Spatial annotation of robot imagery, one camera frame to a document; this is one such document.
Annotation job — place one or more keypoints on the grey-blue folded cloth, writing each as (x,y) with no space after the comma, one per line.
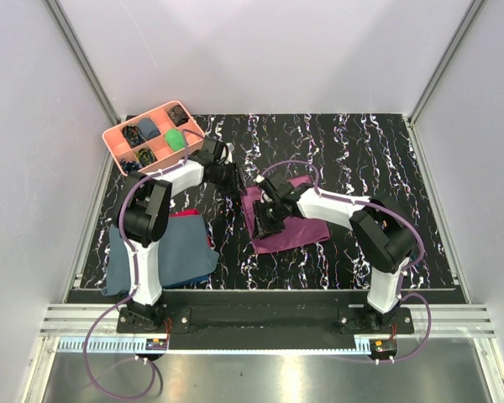
(184,256)

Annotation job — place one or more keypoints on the blue-black patterned rolled cloth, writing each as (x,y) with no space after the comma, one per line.
(128,166)

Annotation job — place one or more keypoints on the yellow-black patterned rolled cloth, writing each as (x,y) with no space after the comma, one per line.
(145,157)

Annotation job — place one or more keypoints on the blue rolled cloth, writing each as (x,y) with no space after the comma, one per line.
(148,128)

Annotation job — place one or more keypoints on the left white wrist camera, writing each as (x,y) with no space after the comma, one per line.
(227,155)

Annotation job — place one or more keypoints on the black patterned rolled cloth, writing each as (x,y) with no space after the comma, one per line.
(132,135)

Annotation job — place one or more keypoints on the red folded cloth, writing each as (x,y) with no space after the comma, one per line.
(195,212)

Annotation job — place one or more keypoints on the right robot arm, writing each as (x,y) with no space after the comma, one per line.
(381,230)

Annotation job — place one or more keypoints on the dark patterned rolled cloth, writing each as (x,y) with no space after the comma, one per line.
(178,115)

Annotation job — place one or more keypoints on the pink divided organizer tray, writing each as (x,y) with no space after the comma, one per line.
(165,157)

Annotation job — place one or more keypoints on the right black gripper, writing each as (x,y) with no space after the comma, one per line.
(261,227)

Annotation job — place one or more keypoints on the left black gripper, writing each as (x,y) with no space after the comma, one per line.
(234,186)

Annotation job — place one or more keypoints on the green rolled cloth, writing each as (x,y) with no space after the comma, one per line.
(175,140)

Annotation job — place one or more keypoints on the purple satin napkin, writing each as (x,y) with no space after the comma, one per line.
(299,231)

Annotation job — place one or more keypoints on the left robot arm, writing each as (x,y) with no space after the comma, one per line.
(142,215)

